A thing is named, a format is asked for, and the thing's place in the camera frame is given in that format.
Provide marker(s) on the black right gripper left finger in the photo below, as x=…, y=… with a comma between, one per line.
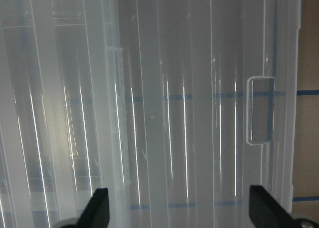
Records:
x=97, y=212

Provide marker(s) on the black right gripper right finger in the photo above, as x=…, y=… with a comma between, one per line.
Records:
x=266, y=212

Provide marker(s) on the clear plastic box lid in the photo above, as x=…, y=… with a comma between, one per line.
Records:
x=209, y=105

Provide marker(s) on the clear plastic storage box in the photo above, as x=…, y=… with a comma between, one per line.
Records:
x=61, y=135

